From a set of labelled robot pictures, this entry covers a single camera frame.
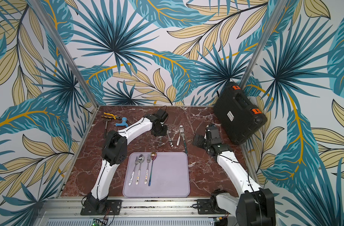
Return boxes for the iridescent spoon with blue handle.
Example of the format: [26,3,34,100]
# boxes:
[148,152,157,186]

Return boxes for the fork with green handle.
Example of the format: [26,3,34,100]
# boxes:
[180,125,188,154]

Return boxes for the aluminium front rail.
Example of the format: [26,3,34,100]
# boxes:
[34,197,238,226]

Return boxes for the lavender placemat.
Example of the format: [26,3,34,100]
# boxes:
[123,152,190,198]

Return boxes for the left aluminium corner post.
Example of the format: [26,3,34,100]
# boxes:
[29,0,99,108]

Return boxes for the black handled hammer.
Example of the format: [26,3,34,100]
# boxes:
[104,119,110,138]

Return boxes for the blue plastic faucet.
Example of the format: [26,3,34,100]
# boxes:
[115,117,129,128]

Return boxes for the yellow black pliers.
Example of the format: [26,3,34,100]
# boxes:
[101,113,122,120]

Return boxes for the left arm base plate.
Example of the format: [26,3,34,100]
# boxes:
[80,200,122,216]

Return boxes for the fork with white Pochacco handle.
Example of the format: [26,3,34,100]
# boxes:
[128,156,139,186]

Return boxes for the right aluminium corner post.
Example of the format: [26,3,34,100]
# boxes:
[239,0,287,89]

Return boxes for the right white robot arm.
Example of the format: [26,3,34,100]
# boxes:
[193,124,276,226]

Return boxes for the spoon with white handle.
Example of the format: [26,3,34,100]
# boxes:
[176,125,184,146]
[135,154,144,185]

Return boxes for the spoon with black-white handle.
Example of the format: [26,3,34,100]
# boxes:
[167,132,174,147]

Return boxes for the black tool case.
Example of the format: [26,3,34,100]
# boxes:
[213,82,267,145]

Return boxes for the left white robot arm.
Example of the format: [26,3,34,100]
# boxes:
[84,108,168,213]

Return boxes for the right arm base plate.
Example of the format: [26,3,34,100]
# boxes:
[196,199,223,215]

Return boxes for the aluminium corner post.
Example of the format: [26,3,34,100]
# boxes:
[239,0,287,89]
[29,0,99,108]

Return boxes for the ornate all-silver fork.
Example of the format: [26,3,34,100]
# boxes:
[158,137,164,147]

